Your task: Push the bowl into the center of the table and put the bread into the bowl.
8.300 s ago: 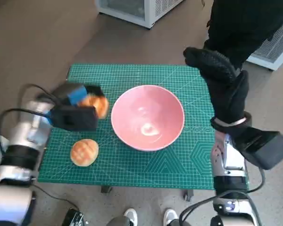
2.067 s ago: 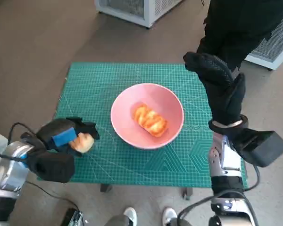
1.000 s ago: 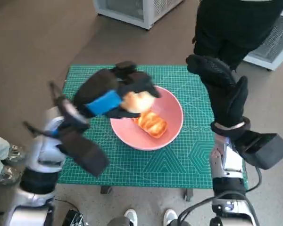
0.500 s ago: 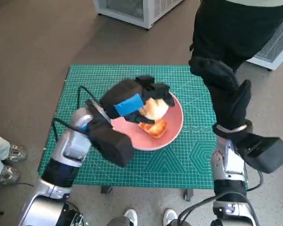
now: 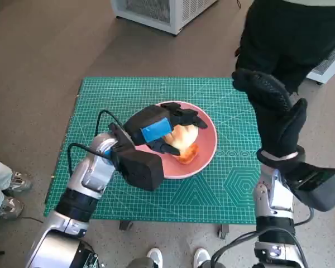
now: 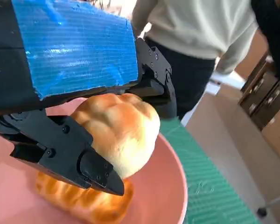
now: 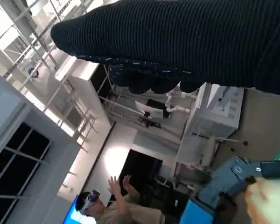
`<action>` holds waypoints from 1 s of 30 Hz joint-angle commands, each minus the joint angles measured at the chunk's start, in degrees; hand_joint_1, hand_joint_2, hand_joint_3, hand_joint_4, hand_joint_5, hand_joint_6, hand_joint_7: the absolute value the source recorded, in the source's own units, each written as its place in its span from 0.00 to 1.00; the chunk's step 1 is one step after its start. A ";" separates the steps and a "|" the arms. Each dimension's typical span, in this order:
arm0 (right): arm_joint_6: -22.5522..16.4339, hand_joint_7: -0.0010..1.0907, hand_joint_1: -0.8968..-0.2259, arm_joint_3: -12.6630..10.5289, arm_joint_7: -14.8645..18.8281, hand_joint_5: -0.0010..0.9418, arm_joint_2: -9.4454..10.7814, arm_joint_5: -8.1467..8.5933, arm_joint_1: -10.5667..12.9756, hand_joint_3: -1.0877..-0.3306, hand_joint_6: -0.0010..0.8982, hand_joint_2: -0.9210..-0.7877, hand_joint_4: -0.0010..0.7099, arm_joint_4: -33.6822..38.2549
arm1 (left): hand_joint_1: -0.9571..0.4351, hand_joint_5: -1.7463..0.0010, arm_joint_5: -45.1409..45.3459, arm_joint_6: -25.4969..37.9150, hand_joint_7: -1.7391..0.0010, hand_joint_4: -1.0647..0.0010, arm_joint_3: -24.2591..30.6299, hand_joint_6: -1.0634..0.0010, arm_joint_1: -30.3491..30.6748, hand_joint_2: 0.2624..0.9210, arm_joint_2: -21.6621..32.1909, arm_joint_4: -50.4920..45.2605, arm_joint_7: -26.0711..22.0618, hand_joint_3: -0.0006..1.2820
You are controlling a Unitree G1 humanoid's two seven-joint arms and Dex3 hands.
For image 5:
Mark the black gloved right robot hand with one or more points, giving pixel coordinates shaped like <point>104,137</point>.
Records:
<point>279,128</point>

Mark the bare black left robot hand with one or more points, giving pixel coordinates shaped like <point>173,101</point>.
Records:
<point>148,120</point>

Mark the round toy bread bun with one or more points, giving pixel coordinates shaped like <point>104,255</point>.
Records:
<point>184,136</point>

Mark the oblong toy bread loaf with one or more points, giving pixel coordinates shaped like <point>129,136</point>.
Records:
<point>190,156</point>

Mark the pink bowl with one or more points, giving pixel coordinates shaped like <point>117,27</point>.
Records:
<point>206,145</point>

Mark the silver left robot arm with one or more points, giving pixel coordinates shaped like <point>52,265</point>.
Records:
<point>92,173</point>

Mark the white cabinet with metal grille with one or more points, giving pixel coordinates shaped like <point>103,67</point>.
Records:
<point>332,64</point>

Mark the green cutting mat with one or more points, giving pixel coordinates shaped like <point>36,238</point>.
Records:
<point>170,206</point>

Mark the person in black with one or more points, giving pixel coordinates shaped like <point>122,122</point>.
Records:
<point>282,33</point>

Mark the white cabinet with glass front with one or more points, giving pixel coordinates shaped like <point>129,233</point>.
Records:
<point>178,14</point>

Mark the white shoe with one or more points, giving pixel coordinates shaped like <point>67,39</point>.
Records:
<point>155,255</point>
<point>201,255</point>

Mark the black metal floor device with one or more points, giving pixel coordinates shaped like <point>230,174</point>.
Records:
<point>90,258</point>

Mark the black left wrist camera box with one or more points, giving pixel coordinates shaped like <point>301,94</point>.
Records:
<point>142,170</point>

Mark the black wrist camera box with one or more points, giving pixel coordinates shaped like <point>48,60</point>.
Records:
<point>142,170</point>
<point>318,187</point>

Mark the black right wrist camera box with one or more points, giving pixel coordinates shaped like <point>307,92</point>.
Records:
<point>318,187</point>

